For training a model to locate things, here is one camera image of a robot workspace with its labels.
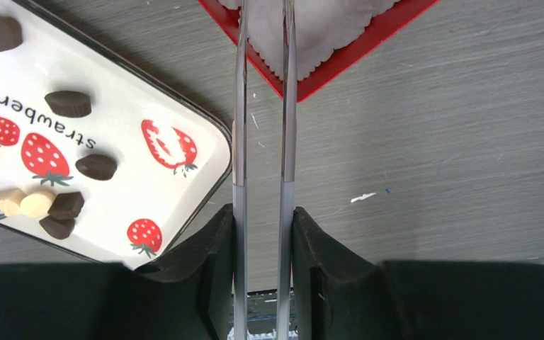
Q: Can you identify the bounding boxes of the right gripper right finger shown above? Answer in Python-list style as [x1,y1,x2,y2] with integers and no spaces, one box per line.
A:
[292,208,544,339]

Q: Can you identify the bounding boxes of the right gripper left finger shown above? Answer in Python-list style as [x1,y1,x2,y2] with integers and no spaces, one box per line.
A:
[0,204,234,339]

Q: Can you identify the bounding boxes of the small dark square chocolate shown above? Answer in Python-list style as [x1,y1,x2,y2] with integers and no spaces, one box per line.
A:
[48,191,85,220]

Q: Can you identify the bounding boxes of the dark oval chocolate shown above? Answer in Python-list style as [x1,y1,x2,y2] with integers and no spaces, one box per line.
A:
[75,154,118,181]

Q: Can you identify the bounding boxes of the metal tongs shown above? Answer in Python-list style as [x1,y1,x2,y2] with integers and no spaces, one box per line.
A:
[232,1,298,339]

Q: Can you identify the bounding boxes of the dark round cup chocolate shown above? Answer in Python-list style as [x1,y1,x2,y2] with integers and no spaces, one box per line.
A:
[44,91,92,118]

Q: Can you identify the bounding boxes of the dark teardrop chocolate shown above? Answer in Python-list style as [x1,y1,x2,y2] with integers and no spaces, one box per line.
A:
[39,215,76,240]

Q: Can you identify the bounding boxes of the white oval chocolate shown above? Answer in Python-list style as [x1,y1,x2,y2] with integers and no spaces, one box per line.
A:
[20,190,56,218]

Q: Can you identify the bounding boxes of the white square chocolate lower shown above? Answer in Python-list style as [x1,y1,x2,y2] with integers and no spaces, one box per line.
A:
[0,188,26,217]

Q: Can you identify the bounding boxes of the red chocolate box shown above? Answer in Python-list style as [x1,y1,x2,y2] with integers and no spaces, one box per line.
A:
[199,0,438,103]

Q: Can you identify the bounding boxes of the strawberry print white tray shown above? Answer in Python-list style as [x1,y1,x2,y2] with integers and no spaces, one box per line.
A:
[0,1,230,269]

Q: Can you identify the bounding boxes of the white paper cup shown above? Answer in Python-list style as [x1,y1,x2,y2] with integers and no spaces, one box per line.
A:
[217,0,402,83]

